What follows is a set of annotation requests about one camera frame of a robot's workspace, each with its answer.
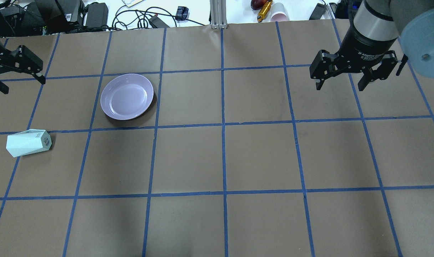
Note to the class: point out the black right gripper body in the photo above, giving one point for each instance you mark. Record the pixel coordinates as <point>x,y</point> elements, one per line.
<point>364,45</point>

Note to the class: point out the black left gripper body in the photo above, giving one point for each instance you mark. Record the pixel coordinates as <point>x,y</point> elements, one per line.
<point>10,61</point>

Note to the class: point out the aluminium frame post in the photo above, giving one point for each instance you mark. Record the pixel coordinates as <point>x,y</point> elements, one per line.
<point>218,14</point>

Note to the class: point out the pink plastic cup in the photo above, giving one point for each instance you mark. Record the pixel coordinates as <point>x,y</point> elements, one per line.
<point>278,13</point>

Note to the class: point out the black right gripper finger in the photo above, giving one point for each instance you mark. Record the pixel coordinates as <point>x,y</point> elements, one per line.
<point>319,83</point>
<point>364,81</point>

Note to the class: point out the lilac round plate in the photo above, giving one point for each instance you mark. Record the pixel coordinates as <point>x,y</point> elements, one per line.
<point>127,96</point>

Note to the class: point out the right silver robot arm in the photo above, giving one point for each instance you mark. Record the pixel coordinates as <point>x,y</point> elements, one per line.
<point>411,21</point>

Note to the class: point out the black power adapter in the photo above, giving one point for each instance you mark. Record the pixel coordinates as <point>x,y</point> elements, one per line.
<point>318,11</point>

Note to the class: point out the black flat power brick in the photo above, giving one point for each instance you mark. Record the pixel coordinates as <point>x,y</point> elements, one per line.
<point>97,15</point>

